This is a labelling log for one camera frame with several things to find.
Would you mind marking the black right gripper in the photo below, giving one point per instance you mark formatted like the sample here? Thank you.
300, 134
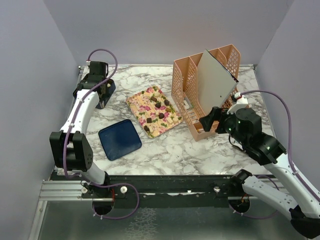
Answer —
216, 113

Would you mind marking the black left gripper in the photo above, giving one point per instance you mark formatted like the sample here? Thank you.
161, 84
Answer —
108, 94

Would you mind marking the brown rectangular chocolate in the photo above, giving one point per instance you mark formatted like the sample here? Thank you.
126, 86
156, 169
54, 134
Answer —
154, 99

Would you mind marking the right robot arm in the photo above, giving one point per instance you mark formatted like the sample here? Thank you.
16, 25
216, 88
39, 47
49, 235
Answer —
301, 205

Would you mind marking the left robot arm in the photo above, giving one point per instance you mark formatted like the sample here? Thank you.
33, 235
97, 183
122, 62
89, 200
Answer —
70, 148

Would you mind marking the blue chocolate box with insert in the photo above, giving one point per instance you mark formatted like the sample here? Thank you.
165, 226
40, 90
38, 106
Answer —
100, 99

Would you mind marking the white oval chocolate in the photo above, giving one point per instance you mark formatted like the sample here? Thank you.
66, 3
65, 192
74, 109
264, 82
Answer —
176, 119

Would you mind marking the white rectangular chocolate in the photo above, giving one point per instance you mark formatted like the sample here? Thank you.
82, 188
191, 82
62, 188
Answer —
170, 120

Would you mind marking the dark oval chocolate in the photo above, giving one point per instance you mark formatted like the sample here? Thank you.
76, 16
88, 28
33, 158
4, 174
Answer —
166, 102

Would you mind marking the dark heart chocolate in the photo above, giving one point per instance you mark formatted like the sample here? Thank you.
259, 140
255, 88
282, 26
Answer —
158, 105
161, 116

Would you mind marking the grey board in organizer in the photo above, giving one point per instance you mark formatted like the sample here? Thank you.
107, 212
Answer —
214, 82

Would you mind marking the blue box lid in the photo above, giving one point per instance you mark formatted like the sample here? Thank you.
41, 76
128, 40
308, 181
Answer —
119, 139

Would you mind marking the floral serving tray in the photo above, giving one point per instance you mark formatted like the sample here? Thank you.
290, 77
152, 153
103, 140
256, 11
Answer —
154, 111

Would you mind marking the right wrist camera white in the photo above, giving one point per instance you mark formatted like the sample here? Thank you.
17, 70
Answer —
239, 101

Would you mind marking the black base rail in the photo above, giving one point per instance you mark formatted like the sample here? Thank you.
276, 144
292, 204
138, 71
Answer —
166, 191

